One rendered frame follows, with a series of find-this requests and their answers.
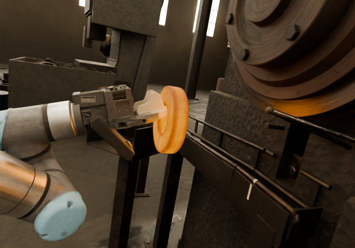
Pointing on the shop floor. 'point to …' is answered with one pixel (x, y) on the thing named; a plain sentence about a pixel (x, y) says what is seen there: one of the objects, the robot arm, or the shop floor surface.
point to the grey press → (124, 29)
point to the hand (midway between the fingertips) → (169, 111)
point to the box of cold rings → (50, 81)
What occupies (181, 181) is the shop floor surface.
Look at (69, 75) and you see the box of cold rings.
